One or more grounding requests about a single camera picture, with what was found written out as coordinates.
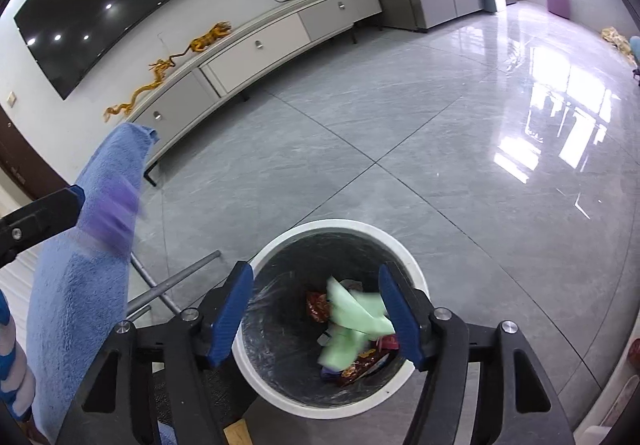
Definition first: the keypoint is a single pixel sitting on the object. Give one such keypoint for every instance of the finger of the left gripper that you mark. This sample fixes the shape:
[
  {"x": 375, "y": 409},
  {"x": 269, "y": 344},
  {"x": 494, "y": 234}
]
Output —
[{"x": 38, "y": 221}]

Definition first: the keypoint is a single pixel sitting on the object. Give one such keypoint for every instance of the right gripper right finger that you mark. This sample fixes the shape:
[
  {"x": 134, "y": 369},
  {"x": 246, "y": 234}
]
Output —
[{"x": 516, "y": 402}]

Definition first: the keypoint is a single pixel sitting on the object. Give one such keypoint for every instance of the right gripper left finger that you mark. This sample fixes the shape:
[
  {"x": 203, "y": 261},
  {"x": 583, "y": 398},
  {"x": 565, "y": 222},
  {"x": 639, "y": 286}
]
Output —
[{"x": 115, "y": 403}]

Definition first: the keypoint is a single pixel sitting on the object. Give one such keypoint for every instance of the purple tissue wrapper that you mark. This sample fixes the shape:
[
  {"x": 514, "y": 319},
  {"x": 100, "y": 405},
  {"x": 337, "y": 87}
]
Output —
[{"x": 108, "y": 220}]

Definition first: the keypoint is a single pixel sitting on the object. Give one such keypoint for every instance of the pink red snack wrapper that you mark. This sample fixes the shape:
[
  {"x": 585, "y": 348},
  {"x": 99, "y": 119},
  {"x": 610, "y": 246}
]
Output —
[{"x": 370, "y": 361}]

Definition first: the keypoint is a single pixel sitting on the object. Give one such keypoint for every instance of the green paper wrapper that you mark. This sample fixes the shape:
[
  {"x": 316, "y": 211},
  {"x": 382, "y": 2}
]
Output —
[{"x": 357, "y": 319}]

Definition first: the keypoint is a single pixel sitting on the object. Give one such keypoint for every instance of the red snack bag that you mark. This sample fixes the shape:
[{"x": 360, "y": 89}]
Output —
[{"x": 318, "y": 307}]

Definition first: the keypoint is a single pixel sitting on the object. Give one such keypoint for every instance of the white round trash bin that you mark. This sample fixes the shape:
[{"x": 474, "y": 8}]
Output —
[{"x": 291, "y": 351}]

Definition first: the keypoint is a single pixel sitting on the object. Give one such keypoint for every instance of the blue white gloved left hand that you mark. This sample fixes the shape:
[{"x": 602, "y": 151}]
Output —
[{"x": 18, "y": 384}]

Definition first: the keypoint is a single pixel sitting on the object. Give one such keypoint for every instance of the brown entrance door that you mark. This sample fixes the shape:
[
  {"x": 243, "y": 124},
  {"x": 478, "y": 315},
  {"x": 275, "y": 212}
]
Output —
[{"x": 24, "y": 165}]

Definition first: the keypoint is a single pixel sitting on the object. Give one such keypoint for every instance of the golden dragon figurine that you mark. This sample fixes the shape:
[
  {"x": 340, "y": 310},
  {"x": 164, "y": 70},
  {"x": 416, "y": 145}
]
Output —
[{"x": 159, "y": 69}]

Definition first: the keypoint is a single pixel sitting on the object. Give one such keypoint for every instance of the golden tiger figurine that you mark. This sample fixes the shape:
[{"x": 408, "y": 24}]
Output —
[{"x": 218, "y": 31}]

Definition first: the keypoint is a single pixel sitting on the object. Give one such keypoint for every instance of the white grey tv cabinet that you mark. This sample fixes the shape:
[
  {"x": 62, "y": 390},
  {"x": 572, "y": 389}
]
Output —
[{"x": 207, "y": 81}]

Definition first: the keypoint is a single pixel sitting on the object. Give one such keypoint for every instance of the purple stool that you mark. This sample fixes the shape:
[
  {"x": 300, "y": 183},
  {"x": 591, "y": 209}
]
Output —
[{"x": 560, "y": 8}]

